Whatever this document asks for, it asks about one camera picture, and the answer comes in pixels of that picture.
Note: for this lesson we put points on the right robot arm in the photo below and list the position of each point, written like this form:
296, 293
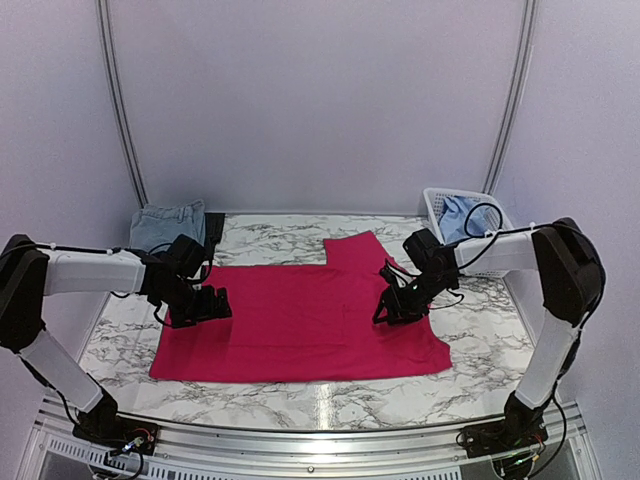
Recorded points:
572, 282

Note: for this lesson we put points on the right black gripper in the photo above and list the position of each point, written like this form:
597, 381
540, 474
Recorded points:
395, 305

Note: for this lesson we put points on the wall aluminium profile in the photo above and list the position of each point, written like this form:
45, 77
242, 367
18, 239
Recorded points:
116, 94
517, 85

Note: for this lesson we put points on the folded black garment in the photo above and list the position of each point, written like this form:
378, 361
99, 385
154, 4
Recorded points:
214, 226

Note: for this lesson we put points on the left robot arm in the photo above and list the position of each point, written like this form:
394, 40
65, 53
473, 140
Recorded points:
32, 273

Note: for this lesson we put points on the magenta t-shirt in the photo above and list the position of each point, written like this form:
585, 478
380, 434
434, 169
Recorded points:
302, 323

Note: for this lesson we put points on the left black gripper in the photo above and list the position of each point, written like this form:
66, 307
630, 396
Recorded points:
208, 310

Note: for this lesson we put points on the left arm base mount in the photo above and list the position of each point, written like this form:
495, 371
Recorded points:
129, 435

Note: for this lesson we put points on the left wall aluminium profile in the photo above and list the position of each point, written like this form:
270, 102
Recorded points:
116, 94

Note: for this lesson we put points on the white plastic laundry basket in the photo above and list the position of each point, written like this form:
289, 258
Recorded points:
433, 199

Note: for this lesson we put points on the right wall aluminium profile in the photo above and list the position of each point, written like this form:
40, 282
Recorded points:
517, 85

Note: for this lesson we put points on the folded light blue jeans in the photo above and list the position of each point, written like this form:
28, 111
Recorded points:
153, 227

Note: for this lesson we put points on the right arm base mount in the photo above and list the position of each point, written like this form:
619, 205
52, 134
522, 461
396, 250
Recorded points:
491, 438

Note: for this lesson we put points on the light blue shirt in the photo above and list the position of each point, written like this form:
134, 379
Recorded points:
463, 218

